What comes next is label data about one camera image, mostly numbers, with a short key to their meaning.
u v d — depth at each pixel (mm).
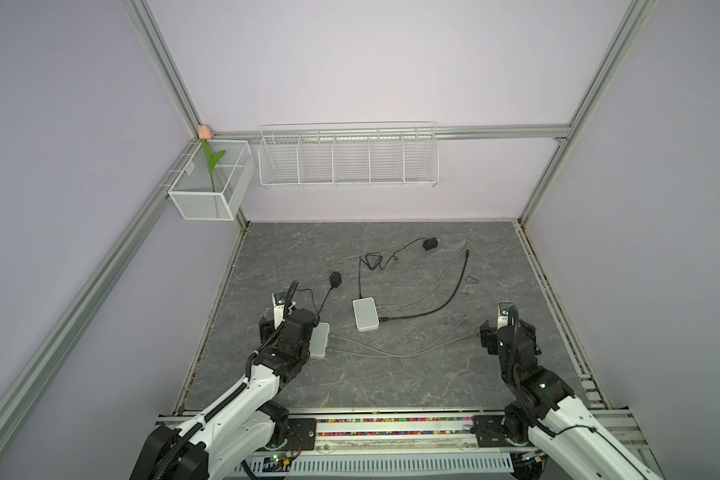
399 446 733
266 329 722
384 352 868
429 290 1011
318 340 894
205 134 894
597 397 818
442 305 971
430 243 1120
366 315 943
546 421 563
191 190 792
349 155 990
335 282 1008
